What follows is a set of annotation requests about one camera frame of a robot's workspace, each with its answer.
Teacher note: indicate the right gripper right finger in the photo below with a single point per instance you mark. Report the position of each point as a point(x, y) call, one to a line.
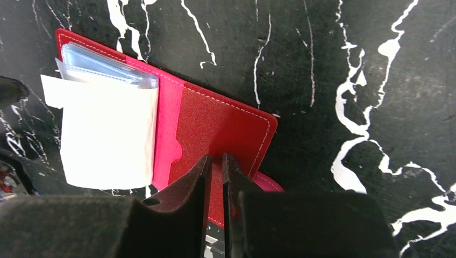
point(300, 224)

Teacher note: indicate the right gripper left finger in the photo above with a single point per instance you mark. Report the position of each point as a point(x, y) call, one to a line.
point(171, 223)

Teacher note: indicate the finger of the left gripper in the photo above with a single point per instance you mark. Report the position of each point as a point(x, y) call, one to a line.
point(12, 91)

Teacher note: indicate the red card holder wallet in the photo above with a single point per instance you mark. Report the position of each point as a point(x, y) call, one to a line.
point(193, 121)

